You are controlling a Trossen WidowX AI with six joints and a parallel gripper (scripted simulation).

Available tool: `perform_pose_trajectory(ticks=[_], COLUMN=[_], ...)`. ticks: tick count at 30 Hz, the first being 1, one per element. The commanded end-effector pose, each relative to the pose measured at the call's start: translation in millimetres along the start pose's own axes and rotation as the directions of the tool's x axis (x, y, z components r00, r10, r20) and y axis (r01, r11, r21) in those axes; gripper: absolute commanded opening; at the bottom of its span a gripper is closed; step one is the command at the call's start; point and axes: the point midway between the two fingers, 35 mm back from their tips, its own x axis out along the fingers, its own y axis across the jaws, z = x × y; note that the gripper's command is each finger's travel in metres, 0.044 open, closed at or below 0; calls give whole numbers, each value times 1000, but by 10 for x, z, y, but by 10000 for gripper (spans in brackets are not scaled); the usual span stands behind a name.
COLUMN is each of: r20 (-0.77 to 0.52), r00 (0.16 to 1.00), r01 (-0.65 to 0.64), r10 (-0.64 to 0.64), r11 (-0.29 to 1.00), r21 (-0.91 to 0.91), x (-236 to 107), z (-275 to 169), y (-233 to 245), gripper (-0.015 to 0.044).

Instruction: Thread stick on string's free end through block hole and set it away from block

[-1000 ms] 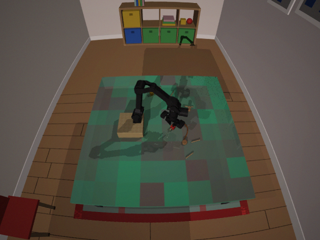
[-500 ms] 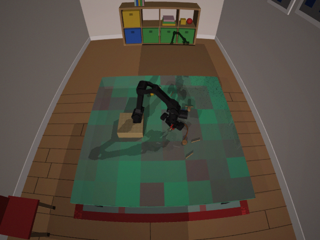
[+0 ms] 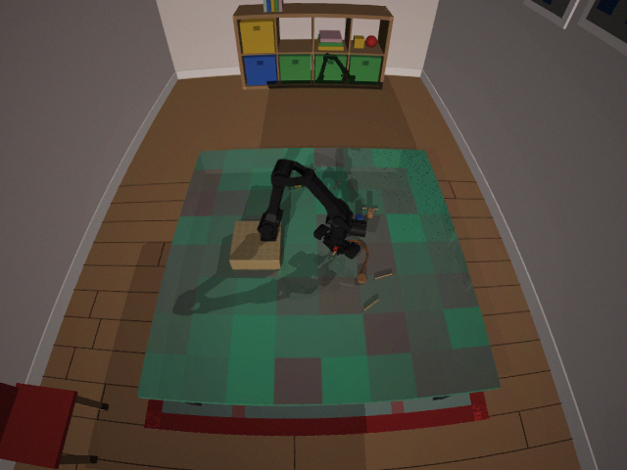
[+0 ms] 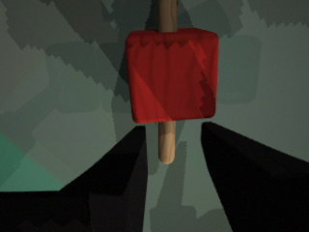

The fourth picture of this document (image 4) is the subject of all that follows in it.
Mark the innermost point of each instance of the red block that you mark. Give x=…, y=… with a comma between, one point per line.
x=172, y=75

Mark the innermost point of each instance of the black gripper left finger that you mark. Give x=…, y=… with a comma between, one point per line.
x=109, y=197

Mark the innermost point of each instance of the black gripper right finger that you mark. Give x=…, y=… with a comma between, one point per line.
x=261, y=189

